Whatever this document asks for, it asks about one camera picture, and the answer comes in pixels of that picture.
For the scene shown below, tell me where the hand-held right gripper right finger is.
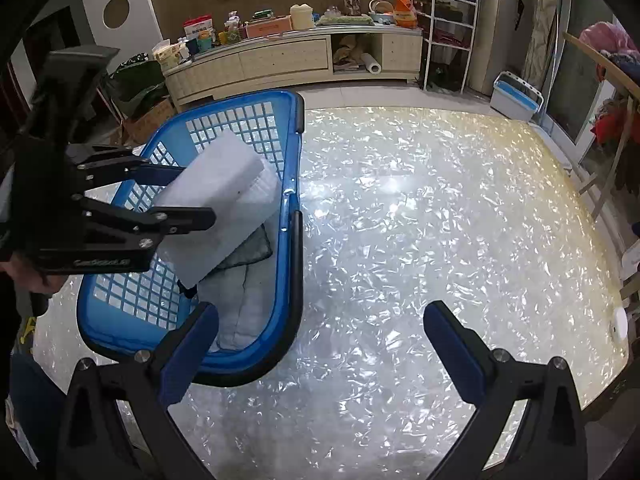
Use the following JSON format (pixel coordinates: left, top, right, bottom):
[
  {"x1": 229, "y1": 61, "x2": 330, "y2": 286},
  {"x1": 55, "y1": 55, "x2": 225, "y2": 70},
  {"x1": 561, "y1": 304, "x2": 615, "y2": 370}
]
[{"x1": 422, "y1": 300, "x2": 588, "y2": 480}]

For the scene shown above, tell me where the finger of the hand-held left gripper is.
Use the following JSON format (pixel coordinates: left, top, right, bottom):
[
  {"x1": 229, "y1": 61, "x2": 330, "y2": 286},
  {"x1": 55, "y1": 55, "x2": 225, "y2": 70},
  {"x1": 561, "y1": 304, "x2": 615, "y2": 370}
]
[
  {"x1": 75, "y1": 146, "x2": 188, "y2": 188},
  {"x1": 75, "y1": 199, "x2": 217, "y2": 251}
]

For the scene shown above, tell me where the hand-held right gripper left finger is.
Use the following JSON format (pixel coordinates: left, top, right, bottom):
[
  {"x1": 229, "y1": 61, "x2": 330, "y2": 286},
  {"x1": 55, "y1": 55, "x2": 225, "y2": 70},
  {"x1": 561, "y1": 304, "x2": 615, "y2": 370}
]
[{"x1": 55, "y1": 301, "x2": 221, "y2": 480}]

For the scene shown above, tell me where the white cloth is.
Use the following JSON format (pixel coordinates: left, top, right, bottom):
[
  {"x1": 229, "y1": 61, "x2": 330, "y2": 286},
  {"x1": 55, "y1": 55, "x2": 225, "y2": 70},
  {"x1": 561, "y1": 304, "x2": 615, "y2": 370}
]
[{"x1": 150, "y1": 129, "x2": 283, "y2": 286}]

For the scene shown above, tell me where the blue plastic basket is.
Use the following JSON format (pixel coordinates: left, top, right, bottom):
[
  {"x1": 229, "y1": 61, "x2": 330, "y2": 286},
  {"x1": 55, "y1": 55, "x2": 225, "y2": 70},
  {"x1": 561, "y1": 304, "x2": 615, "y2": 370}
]
[{"x1": 76, "y1": 89, "x2": 306, "y2": 388}]

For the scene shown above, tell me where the person's left hand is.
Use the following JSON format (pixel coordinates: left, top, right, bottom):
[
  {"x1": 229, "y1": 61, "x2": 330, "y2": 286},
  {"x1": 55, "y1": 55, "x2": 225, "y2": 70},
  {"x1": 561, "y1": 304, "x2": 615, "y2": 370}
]
[{"x1": 0, "y1": 252, "x2": 58, "y2": 295}]

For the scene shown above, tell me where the dark mesh cloth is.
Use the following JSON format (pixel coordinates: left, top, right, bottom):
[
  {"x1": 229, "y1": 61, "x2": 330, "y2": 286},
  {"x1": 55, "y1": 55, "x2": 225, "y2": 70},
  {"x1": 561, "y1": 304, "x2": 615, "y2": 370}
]
[{"x1": 212, "y1": 222, "x2": 273, "y2": 273}]

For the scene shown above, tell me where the grey cloth in basket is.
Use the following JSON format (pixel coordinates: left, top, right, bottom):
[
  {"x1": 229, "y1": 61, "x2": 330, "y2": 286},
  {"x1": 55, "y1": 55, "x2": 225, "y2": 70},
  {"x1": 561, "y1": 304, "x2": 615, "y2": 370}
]
[{"x1": 197, "y1": 260, "x2": 291, "y2": 353}]

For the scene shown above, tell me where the dark green bag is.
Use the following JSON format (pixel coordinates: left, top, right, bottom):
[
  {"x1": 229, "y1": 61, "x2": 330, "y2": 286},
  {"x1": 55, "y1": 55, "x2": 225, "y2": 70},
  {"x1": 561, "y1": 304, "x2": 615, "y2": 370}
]
[{"x1": 110, "y1": 55, "x2": 166, "y2": 121}]

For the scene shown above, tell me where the cream package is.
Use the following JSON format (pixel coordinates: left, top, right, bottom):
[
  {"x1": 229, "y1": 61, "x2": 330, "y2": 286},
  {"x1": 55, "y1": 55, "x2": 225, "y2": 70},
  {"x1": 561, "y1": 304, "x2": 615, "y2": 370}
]
[{"x1": 152, "y1": 40, "x2": 191, "y2": 68}]

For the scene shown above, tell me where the red and white box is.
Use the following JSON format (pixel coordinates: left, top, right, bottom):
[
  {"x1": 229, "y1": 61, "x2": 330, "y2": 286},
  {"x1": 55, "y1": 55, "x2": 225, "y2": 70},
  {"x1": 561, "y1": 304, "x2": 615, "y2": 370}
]
[{"x1": 182, "y1": 17, "x2": 216, "y2": 41}]

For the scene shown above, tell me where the beige low cabinet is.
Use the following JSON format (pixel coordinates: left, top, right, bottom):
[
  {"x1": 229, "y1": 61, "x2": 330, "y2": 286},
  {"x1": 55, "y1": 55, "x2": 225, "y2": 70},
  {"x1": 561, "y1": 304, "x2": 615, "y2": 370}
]
[{"x1": 162, "y1": 25, "x2": 425, "y2": 113}]

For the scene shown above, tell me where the person's blue trouser leg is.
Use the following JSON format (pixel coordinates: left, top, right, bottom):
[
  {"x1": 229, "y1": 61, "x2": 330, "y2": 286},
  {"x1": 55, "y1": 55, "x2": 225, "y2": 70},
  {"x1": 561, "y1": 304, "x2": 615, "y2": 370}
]
[{"x1": 7, "y1": 352, "x2": 71, "y2": 466}]

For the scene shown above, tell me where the orange flat box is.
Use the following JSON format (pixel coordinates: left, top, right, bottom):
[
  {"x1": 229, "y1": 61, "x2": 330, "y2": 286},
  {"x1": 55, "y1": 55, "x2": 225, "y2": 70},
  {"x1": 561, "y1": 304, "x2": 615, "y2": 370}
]
[{"x1": 245, "y1": 16, "x2": 293, "y2": 38}]

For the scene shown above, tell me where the cream jar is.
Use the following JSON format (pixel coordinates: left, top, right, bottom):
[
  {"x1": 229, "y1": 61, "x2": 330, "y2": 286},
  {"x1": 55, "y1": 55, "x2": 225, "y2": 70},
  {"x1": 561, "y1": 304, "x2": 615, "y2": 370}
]
[{"x1": 290, "y1": 2, "x2": 316, "y2": 30}]

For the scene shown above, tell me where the beige cloth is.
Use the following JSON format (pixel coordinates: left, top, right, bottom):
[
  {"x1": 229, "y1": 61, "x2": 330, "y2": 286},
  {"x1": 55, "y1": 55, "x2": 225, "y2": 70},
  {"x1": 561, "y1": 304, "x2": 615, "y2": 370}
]
[{"x1": 334, "y1": 35, "x2": 368, "y2": 61}]

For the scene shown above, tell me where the green tray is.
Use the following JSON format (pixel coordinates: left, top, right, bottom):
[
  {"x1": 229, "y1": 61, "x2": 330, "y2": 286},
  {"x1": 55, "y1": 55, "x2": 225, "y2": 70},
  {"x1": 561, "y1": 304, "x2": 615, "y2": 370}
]
[{"x1": 316, "y1": 12, "x2": 375, "y2": 27}]

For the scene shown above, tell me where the blue and white storage box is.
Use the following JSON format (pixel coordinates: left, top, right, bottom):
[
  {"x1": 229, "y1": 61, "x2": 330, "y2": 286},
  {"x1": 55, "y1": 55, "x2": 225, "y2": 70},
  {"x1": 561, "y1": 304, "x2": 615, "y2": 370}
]
[{"x1": 489, "y1": 71, "x2": 545, "y2": 122}]

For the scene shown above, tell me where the red garment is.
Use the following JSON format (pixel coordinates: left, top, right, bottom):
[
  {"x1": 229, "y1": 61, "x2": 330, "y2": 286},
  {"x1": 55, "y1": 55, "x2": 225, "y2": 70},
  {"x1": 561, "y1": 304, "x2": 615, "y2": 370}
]
[{"x1": 592, "y1": 105, "x2": 626, "y2": 146}]

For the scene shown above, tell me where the orange bag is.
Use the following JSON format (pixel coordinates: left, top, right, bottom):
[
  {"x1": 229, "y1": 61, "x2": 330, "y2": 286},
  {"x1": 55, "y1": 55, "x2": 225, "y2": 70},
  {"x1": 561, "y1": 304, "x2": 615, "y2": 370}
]
[{"x1": 392, "y1": 0, "x2": 418, "y2": 28}]

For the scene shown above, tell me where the white metal shelf rack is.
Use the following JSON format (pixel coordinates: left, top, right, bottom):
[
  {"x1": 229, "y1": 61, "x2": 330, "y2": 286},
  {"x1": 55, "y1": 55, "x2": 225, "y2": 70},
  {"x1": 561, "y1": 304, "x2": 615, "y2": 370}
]
[{"x1": 410, "y1": 0, "x2": 481, "y2": 93}]

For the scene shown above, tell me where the wooden clothes rack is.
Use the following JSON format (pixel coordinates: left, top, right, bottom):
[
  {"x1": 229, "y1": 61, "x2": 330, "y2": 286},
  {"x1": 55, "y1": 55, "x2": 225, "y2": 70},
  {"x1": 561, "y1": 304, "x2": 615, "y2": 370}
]
[{"x1": 562, "y1": 30, "x2": 640, "y2": 221}]

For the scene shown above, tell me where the pink garment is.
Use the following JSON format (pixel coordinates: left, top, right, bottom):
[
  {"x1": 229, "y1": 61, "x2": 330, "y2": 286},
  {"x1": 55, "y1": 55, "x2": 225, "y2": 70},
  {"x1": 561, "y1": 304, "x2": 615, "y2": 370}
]
[{"x1": 580, "y1": 21, "x2": 640, "y2": 56}]

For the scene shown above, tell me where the beige curtain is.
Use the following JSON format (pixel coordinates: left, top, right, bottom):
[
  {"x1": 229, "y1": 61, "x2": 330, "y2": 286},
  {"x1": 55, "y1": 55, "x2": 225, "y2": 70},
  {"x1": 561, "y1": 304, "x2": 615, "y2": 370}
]
[{"x1": 522, "y1": 0, "x2": 566, "y2": 66}]

